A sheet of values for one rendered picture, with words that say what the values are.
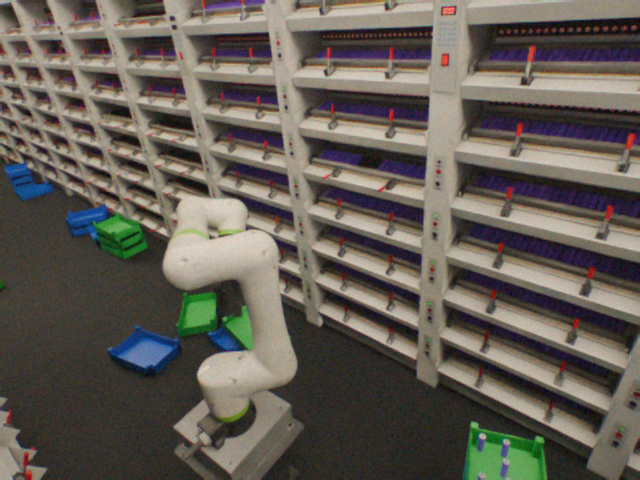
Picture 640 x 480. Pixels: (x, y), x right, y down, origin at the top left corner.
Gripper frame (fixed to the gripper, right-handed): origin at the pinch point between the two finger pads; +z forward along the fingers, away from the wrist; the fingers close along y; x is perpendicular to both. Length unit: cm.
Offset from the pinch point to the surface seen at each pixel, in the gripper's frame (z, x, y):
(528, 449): 44, -91, 13
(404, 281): -13, -58, 42
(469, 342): 13, -82, 46
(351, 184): -51, -40, 24
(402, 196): -41, -60, 16
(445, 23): -75, -76, -28
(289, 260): -34, 4, 83
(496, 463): 47, -81, 10
